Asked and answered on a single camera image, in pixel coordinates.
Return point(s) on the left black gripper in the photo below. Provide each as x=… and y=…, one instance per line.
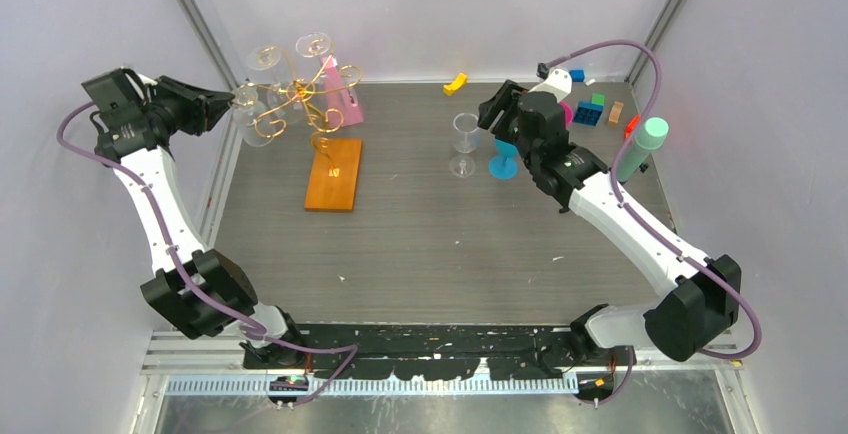
x=204, y=113

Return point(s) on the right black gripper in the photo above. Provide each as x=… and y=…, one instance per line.
x=505, y=100

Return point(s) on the clear wine glass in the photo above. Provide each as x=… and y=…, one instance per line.
x=271, y=69
x=257, y=124
x=465, y=142
x=315, y=45

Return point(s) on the blue wine glass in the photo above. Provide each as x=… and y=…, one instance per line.
x=503, y=165

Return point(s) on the pink wine glass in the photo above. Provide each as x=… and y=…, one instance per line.
x=568, y=114

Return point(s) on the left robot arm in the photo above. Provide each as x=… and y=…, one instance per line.
x=166, y=219

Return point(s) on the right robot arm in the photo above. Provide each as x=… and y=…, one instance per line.
x=698, y=295

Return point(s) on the clear wine glass top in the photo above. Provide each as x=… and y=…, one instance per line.
x=315, y=45

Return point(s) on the orange wooden rack base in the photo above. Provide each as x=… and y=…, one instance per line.
x=334, y=176

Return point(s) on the yellow toy piece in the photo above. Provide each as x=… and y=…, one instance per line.
x=455, y=85

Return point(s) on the blue toy block far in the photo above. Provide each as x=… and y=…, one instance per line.
x=578, y=75

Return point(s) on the blue studded toy block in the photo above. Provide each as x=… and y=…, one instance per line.
x=587, y=113

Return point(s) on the tan wooden block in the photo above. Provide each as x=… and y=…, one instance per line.
x=615, y=112

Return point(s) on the red toy piece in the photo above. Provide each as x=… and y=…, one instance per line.
x=631, y=127

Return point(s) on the mint green cylinder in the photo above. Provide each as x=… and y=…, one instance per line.
x=645, y=140

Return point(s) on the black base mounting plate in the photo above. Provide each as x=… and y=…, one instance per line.
x=441, y=352

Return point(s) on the gold wire glass rack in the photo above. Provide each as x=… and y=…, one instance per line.
x=306, y=99

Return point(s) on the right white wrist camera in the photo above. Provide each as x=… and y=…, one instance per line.
x=553, y=80

